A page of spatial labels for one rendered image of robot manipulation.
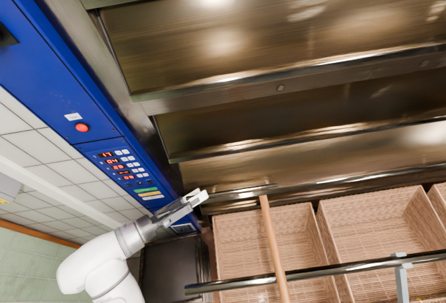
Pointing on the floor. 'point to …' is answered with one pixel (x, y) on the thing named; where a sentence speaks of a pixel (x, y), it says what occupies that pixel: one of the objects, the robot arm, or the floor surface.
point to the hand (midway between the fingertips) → (196, 197)
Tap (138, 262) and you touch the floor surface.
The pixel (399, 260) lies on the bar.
